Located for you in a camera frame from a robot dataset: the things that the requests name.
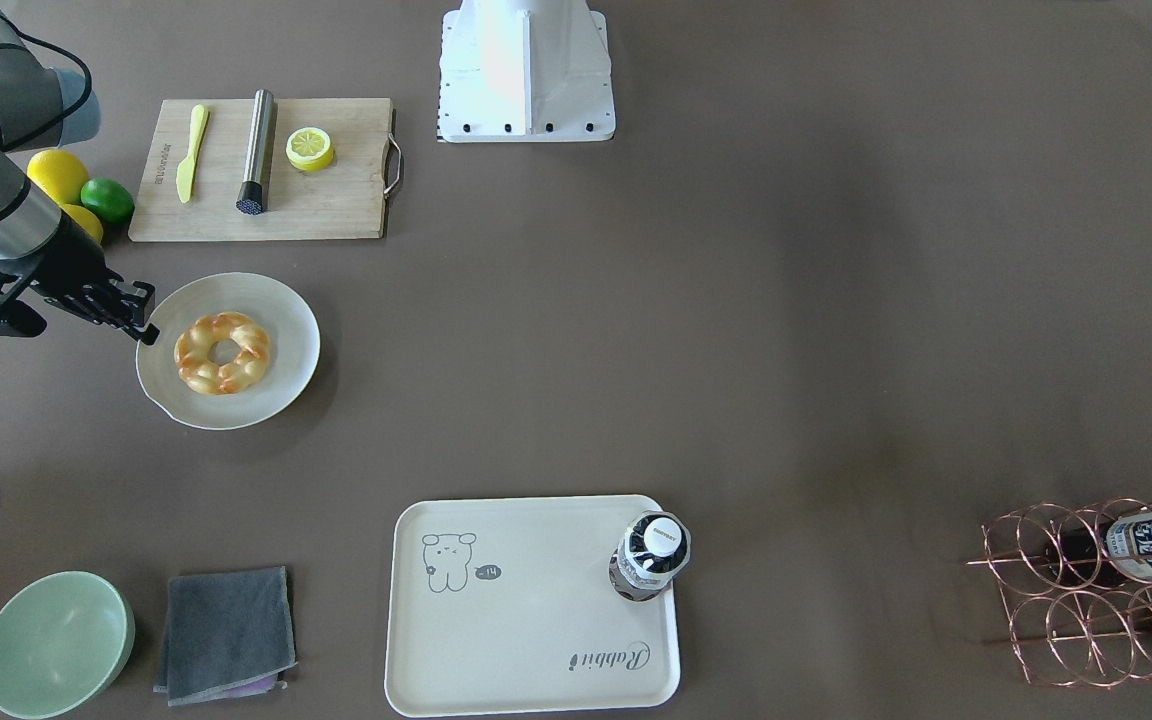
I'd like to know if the steel cylindrical muddler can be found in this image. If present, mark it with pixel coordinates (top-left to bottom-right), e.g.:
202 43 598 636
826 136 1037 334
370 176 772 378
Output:
236 88 276 217

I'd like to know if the wooden cutting board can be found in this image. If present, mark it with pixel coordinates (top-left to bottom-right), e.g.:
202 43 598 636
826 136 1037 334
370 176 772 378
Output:
128 97 401 243

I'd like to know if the half lemon slice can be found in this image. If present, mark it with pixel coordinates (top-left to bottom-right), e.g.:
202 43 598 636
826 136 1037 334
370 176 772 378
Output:
285 127 335 173

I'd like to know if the mint green bowl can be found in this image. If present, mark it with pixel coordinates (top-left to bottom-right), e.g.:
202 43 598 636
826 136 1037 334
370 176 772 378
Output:
0 571 136 719

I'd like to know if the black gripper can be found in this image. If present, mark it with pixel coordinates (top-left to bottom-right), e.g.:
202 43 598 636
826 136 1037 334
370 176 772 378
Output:
0 232 160 346

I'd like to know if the green lime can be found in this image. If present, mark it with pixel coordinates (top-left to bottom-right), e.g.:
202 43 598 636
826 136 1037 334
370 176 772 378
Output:
79 177 134 225

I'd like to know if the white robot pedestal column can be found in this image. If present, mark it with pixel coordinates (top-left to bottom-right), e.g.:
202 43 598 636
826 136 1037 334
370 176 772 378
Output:
435 1 617 143

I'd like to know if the cream round plate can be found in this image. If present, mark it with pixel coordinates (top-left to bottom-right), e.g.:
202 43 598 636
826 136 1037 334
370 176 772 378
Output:
136 272 321 430

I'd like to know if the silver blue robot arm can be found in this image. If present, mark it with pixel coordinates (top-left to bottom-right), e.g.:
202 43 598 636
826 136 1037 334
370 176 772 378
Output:
0 9 159 344

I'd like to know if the yellow lemon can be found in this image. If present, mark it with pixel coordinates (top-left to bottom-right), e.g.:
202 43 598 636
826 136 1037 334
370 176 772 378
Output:
61 204 105 247
26 149 90 205

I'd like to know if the yellow lemon near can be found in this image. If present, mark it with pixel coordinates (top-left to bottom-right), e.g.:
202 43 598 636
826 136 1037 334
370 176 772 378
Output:
61 204 105 247

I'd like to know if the cream rectangular tray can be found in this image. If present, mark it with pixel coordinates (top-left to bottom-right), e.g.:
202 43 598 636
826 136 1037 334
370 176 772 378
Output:
384 495 681 717

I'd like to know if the dark drink bottle on tray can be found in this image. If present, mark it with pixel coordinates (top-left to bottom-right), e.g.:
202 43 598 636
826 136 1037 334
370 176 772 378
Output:
608 510 691 602

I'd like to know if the copper wire bottle rack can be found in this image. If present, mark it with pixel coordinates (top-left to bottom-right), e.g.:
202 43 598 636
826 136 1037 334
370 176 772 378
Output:
975 497 1152 688

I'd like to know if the glazed braided donut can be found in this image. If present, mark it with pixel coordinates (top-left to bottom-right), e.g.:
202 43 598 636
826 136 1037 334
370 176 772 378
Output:
173 311 273 396

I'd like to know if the yellow plastic knife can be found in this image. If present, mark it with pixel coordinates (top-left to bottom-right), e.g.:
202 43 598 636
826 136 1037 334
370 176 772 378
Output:
175 104 210 204

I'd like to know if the yellow lemon far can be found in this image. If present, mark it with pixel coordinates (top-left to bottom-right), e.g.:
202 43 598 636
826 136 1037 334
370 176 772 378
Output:
26 149 90 205

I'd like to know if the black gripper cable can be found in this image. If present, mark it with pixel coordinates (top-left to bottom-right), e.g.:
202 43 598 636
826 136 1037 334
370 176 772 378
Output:
0 30 97 346

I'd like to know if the grey folded cloth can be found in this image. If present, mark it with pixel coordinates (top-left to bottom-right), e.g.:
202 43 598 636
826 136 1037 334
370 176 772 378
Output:
154 564 298 707

